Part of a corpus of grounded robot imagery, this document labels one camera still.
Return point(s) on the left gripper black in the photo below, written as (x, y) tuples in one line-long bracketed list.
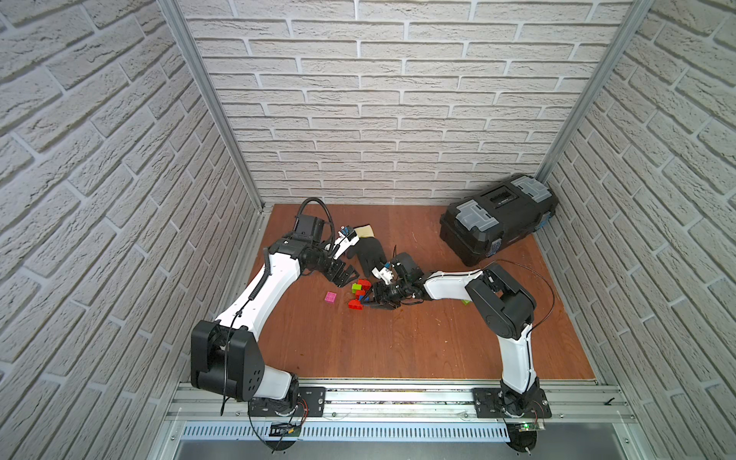
[(336, 268)]

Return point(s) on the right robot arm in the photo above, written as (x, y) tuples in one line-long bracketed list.
[(504, 305)]

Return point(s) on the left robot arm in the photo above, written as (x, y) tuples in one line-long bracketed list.
[(225, 354)]

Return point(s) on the black work glove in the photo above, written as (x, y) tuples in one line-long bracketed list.
[(369, 253)]

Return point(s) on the black plastic toolbox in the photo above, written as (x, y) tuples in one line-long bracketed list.
[(480, 226)]

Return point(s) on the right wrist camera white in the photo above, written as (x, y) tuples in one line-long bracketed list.
[(386, 273)]

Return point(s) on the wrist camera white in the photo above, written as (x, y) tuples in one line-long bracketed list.
[(386, 273), (346, 238)]

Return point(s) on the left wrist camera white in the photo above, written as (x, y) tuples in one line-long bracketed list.
[(346, 238)]

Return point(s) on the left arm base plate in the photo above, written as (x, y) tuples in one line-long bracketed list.
[(308, 400)]

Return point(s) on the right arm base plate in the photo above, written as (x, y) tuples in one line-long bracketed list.
[(500, 402)]

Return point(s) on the aluminium rail frame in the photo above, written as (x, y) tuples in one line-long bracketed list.
[(397, 410)]

